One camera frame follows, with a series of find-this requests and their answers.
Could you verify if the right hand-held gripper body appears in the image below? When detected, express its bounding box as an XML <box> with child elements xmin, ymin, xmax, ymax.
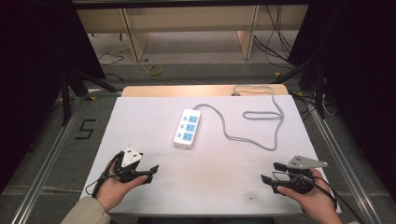
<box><xmin>285</xmin><ymin>155</ymin><xmax>330</xmax><ymax>195</ymax></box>

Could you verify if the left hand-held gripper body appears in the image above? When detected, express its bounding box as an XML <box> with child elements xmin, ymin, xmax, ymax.
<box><xmin>112</xmin><ymin>145</ymin><xmax>145</xmax><ymax>184</ymax></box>

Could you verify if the person's right hand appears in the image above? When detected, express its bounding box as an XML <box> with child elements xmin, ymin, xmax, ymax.
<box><xmin>276</xmin><ymin>167</ymin><xmax>343</xmax><ymax>224</ymax></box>

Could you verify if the person's left hand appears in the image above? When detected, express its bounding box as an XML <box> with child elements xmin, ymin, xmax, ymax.
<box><xmin>94</xmin><ymin>158</ymin><xmax>149</xmax><ymax>213</ymax></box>

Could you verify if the white table mat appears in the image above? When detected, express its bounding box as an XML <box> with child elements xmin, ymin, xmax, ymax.
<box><xmin>79</xmin><ymin>94</ymin><xmax>343</xmax><ymax>217</ymax></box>

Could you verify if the white power strip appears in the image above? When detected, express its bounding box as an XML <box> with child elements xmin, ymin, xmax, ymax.
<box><xmin>173</xmin><ymin>107</ymin><xmax>202</xmax><ymax>150</ymax></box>

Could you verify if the wooden table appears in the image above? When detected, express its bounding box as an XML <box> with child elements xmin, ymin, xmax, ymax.
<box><xmin>120</xmin><ymin>83</ymin><xmax>290</xmax><ymax>98</ymax></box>

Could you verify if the yellow tape roll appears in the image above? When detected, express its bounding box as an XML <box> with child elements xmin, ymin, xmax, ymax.
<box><xmin>148</xmin><ymin>64</ymin><xmax>163</xmax><ymax>77</ymax></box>

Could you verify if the black metal stand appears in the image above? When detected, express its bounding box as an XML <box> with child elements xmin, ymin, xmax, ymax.
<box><xmin>60</xmin><ymin>68</ymin><xmax>123</xmax><ymax>127</ymax></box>
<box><xmin>274</xmin><ymin>52</ymin><xmax>328</xmax><ymax>120</ymax></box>

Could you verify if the black curtain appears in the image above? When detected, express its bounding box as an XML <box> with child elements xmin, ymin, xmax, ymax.
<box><xmin>0</xmin><ymin>0</ymin><xmax>106</xmax><ymax>194</ymax></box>
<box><xmin>288</xmin><ymin>0</ymin><xmax>396</xmax><ymax>200</ymax></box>

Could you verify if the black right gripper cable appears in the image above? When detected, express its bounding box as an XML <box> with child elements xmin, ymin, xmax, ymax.
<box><xmin>272</xmin><ymin>171</ymin><xmax>366</xmax><ymax>224</ymax></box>

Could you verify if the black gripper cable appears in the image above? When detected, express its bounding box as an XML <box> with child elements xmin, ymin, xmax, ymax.
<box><xmin>272</xmin><ymin>171</ymin><xmax>366</xmax><ymax>224</ymax></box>
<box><xmin>84</xmin><ymin>151</ymin><xmax>124</xmax><ymax>198</ymax></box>

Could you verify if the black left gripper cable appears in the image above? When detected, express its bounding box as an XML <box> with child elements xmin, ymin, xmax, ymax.
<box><xmin>84</xmin><ymin>151</ymin><xmax>124</xmax><ymax>198</ymax></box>

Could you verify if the aluminium frame rail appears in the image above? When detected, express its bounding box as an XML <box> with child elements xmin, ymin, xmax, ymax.
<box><xmin>10</xmin><ymin>96</ymin><xmax>87</xmax><ymax>224</ymax></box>
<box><xmin>306</xmin><ymin>99</ymin><xmax>385</xmax><ymax>224</ymax></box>

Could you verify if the grey power strip cable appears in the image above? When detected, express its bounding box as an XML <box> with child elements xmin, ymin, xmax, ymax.
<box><xmin>192</xmin><ymin>84</ymin><xmax>285</xmax><ymax>152</ymax></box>

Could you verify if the thin black floor cable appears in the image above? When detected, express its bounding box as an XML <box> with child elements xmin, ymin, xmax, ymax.
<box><xmin>96</xmin><ymin>50</ymin><xmax>125</xmax><ymax>82</ymax></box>

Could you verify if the bundle of black floor cables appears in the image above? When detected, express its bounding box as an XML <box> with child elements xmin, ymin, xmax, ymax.
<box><xmin>252</xmin><ymin>4</ymin><xmax>297</xmax><ymax>70</ymax></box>

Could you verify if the wooden shelf frame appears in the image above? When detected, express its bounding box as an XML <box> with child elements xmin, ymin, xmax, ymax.
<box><xmin>76</xmin><ymin>4</ymin><xmax>310</xmax><ymax>63</ymax></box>

